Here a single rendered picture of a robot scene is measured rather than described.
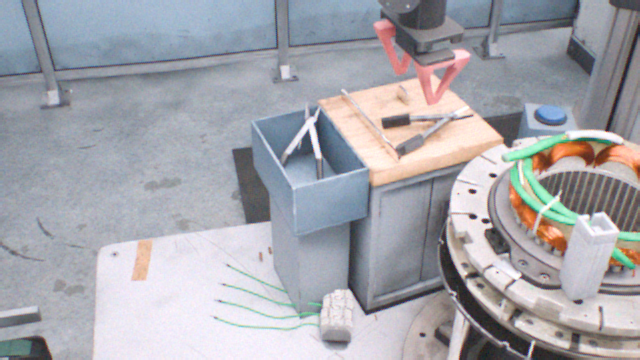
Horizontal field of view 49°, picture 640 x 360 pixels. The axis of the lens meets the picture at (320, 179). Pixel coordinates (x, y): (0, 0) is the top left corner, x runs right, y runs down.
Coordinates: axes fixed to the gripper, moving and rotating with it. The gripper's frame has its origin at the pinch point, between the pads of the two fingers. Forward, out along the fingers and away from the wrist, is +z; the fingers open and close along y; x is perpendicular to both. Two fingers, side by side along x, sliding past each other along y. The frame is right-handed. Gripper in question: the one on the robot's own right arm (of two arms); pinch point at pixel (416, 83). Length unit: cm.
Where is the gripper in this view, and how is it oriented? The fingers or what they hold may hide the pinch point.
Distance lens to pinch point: 92.7
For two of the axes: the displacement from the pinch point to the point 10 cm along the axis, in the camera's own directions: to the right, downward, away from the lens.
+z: 0.2, 7.7, 6.4
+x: 9.1, -2.7, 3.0
